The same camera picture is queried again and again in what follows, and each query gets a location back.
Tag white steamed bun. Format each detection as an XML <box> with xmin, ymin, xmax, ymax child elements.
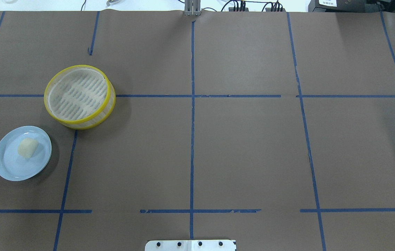
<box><xmin>17</xmin><ymin>138</ymin><xmax>39</xmax><ymax>159</ymax></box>

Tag yellow rimmed bamboo steamer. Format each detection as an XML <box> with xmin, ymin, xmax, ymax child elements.
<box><xmin>43</xmin><ymin>65</ymin><xmax>116</xmax><ymax>130</ymax></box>

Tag black device on desk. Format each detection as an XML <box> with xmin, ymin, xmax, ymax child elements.
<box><xmin>308</xmin><ymin>0</ymin><xmax>380</xmax><ymax>13</ymax></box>

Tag light blue plate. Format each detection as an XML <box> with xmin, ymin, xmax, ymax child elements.
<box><xmin>0</xmin><ymin>125</ymin><xmax>52</xmax><ymax>181</ymax></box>

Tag aluminium frame post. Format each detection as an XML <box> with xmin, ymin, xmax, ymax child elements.
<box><xmin>182</xmin><ymin>0</ymin><xmax>202</xmax><ymax>16</ymax></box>

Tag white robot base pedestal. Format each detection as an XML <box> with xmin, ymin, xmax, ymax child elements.
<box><xmin>144</xmin><ymin>239</ymin><xmax>237</xmax><ymax>251</ymax></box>

